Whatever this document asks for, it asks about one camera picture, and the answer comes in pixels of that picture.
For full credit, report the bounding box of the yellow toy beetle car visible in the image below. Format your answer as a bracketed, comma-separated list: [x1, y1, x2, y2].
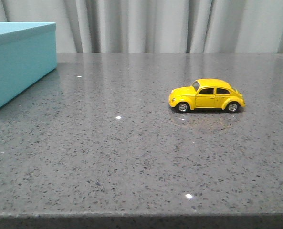
[168, 78, 246, 113]

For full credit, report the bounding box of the light blue box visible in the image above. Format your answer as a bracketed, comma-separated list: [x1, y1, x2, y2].
[0, 22, 57, 108]

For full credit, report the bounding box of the grey curtain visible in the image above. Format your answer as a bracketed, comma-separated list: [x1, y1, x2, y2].
[0, 0, 283, 53]

